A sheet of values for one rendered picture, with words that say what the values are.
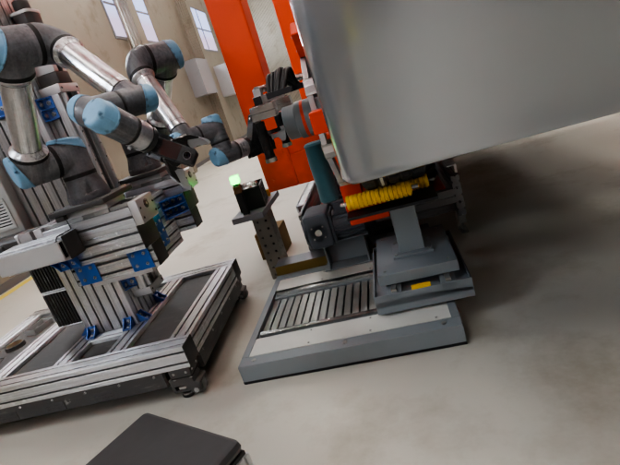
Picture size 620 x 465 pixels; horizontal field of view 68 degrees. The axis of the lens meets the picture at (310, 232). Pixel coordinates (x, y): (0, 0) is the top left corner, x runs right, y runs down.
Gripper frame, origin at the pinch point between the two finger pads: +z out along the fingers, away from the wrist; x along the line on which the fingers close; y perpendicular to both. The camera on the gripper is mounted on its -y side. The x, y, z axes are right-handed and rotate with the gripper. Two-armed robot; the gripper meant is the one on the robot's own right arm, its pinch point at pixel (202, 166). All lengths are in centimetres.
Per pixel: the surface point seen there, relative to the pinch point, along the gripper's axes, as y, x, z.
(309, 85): -9.5, -37.8, 19.8
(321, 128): -19.4, -25.1, 20.8
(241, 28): 61, -71, 48
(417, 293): -50, 11, 73
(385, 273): -36, 9, 71
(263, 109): 8.0, -28.1, 23.3
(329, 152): -17.6, -21.6, 33.1
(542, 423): -101, 30, 45
